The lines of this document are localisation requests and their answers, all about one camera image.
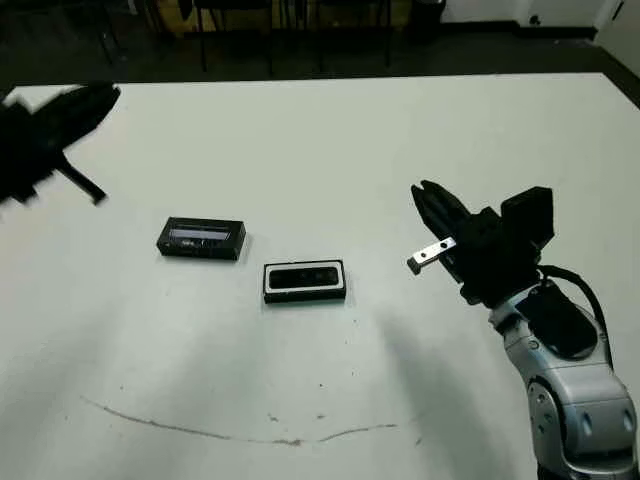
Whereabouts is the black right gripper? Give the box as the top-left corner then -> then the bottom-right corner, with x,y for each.
406,178 -> 545,307

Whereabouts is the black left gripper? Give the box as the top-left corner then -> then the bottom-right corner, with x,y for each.
0,82 -> 122,207

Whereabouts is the black box lid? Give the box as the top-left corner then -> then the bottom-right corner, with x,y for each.
155,215 -> 248,262

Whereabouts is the black box base white insert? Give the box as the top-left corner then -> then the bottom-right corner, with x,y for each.
262,258 -> 348,305

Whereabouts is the black trash bin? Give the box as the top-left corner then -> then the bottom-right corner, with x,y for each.
407,0 -> 447,45

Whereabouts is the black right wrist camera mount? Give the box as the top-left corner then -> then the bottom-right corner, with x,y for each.
499,185 -> 556,254

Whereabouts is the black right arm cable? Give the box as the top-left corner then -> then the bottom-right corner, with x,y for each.
537,264 -> 617,374

